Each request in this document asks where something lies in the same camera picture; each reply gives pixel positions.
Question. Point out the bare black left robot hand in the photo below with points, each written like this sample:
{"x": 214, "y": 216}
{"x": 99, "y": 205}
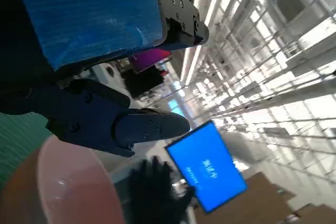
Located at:
{"x": 92, "y": 14}

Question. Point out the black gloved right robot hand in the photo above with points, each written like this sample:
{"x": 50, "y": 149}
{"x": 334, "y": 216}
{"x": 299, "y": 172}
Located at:
{"x": 155, "y": 195}

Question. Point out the pink bowl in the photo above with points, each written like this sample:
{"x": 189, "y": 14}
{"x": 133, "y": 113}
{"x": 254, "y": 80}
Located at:
{"x": 65, "y": 190}

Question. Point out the blue monitor screen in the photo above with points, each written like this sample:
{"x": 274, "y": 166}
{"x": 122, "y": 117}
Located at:
{"x": 207, "y": 166}

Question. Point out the magenta panel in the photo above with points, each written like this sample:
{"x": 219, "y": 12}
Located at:
{"x": 149, "y": 60}

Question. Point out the brown cardboard box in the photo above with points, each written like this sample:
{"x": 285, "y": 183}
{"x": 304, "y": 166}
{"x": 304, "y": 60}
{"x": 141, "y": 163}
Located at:
{"x": 257, "y": 203}

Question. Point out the green cutting mat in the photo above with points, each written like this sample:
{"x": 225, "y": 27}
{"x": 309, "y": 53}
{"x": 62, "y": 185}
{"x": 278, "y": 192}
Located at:
{"x": 15, "y": 140}

